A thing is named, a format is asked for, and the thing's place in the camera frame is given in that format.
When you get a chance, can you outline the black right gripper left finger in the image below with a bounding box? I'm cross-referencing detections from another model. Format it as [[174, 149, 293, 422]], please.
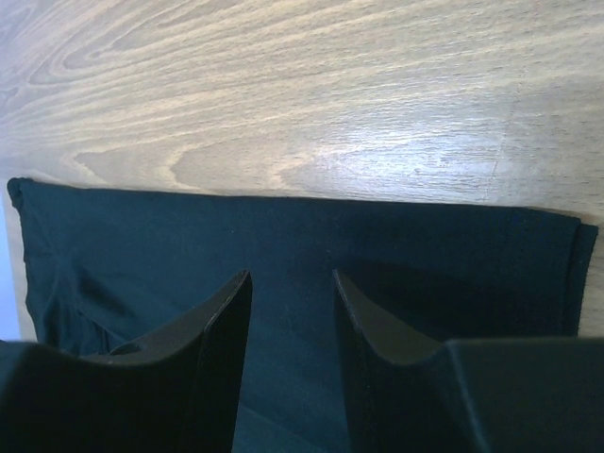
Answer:
[[1, 271, 253, 452]]

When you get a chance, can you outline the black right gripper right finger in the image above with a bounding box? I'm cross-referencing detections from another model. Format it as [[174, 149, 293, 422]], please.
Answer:
[[334, 273, 603, 452]]

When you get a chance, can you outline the black t shirt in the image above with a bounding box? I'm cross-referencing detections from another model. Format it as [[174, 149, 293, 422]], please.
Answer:
[[7, 178, 598, 452]]

